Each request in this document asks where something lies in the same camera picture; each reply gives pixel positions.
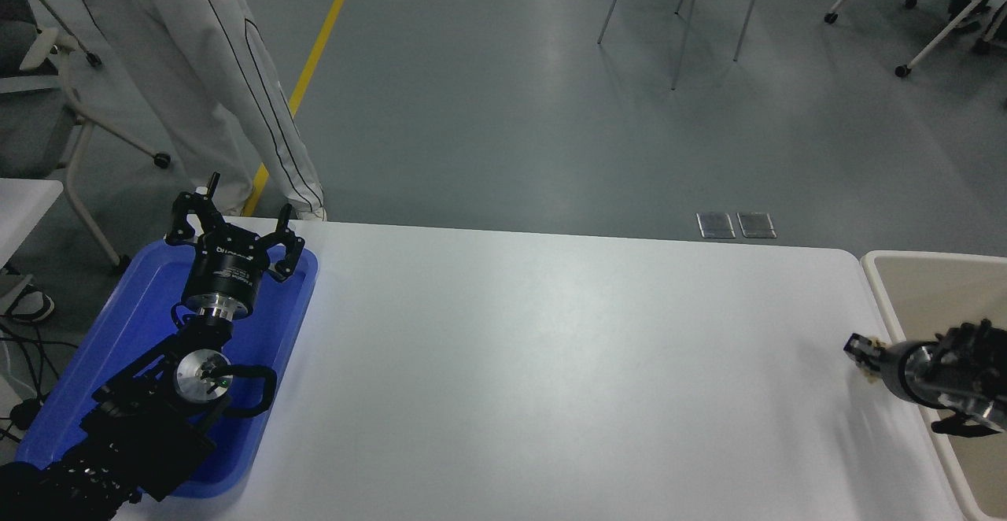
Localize blue plastic tray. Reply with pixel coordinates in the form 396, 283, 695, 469
16, 238, 319, 500

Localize white-legged rolling chair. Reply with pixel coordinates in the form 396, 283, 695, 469
824, 0, 1007, 79

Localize person's foot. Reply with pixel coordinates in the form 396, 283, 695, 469
0, 285, 56, 324

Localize grey office chair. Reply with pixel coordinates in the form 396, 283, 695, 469
0, 0, 173, 273

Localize small white table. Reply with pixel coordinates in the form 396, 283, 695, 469
0, 178, 65, 270

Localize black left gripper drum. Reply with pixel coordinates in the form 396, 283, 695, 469
181, 231, 272, 308

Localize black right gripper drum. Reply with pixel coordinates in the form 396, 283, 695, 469
880, 339, 914, 403

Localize person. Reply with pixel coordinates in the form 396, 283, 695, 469
57, 0, 328, 221

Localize black floor cables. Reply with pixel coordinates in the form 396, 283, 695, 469
0, 323, 62, 445

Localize silver floor plate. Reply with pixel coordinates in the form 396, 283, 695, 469
696, 211, 736, 239
737, 211, 777, 238

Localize large pale bin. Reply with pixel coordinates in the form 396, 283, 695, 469
861, 249, 1007, 521

